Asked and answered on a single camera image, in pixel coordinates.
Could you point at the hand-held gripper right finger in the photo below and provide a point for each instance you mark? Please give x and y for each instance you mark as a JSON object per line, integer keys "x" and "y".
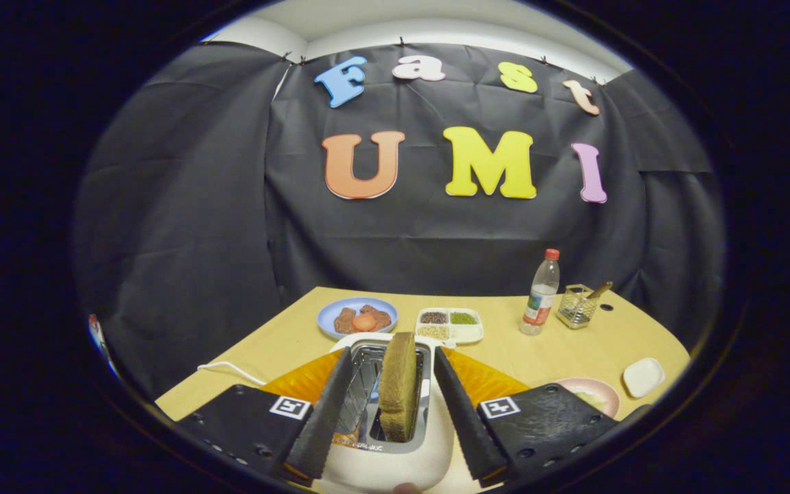
{"x": 467, "y": 418}

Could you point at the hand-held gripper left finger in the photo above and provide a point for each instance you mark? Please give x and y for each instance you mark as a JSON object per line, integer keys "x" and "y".
{"x": 326, "y": 418}

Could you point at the brown toast slice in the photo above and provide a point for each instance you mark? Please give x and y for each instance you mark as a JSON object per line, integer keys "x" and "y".
{"x": 398, "y": 391}

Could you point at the white toaster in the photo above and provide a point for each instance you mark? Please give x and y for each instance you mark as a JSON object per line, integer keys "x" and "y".
{"x": 388, "y": 470}

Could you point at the white divided seasoning tray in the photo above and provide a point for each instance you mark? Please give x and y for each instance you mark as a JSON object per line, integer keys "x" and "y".
{"x": 450, "y": 333}

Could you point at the brown meat slice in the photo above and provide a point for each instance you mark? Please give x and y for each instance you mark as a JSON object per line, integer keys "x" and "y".
{"x": 381, "y": 317}
{"x": 343, "y": 321}

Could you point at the blue plate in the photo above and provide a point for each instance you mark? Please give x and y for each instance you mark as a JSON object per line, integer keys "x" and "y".
{"x": 326, "y": 317}

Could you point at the orange round food slice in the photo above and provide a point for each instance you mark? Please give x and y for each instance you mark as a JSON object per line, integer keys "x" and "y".
{"x": 364, "y": 322}

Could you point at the clear bottle with red cap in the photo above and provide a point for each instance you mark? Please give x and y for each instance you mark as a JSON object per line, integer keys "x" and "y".
{"x": 540, "y": 302}

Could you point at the pink plate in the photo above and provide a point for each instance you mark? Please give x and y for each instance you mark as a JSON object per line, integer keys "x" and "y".
{"x": 611, "y": 405}

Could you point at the metal mesh utensil holder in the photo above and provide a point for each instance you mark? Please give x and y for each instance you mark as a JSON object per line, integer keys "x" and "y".
{"x": 575, "y": 309}

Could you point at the white rectangular plate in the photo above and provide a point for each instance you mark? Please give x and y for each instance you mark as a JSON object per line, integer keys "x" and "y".
{"x": 644, "y": 377}

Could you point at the black backdrop cloth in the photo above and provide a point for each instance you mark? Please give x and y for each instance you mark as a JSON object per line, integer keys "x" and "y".
{"x": 196, "y": 240}

